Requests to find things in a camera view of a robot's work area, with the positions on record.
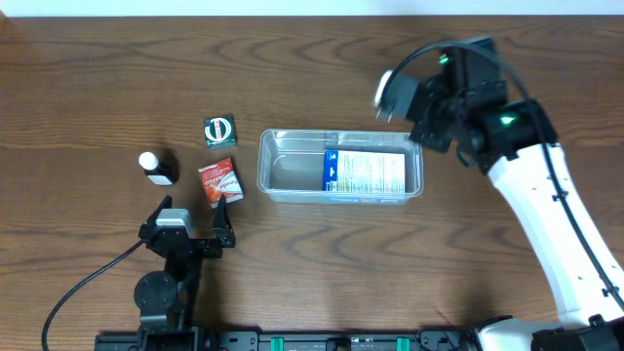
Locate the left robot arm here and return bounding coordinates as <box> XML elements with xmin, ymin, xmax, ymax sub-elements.
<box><xmin>134</xmin><ymin>196</ymin><xmax>236</xmax><ymax>333</ymax></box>

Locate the clear plastic container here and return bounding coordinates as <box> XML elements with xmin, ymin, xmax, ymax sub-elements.
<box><xmin>257</xmin><ymin>130</ymin><xmax>423</xmax><ymax>205</ymax></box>

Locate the blue cooling patch box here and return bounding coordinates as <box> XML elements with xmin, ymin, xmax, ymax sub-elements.
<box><xmin>323</xmin><ymin>150</ymin><xmax>406</xmax><ymax>194</ymax></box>

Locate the green Zam-Buk box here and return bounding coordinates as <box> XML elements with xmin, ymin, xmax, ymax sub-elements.
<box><xmin>203</xmin><ymin>114</ymin><xmax>237</xmax><ymax>149</ymax></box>

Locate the left black cable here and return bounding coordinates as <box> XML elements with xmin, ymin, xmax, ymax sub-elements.
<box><xmin>41</xmin><ymin>238</ymin><xmax>146</xmax><ymax>351</ymax></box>

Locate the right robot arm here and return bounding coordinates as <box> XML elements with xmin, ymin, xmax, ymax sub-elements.
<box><xmin>375</xmin><ymin>37</ymin><xmax>623</xmax><ymax>350</ymax></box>

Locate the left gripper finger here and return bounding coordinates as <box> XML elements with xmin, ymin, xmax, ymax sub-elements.
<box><xmin>212</xmin><ymin>195</ymin><xmax>235</xmax><ymax>240</ymax></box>
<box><xmin>145</xmin><ymin>195</ymin><xmax>173</xmax><ymax>226</ymax></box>

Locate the red Panadol ActiFast box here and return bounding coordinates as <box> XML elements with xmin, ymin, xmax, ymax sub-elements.
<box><xmin>198</xmin><ymin>158</ymin><xmax>244</xmax><ymax>209</ymax></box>

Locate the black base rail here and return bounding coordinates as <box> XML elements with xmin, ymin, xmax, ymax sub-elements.
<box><xmin>94</xmin><ymin>327</ymin><xmax>483</xmax><ymax>351</ymax></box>

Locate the dark brown medicine bottle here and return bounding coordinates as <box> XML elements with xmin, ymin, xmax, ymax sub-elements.
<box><xmin>138</xmin><ymin>151</ymin><xmax>178</xmax><ymax>186</ymax></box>

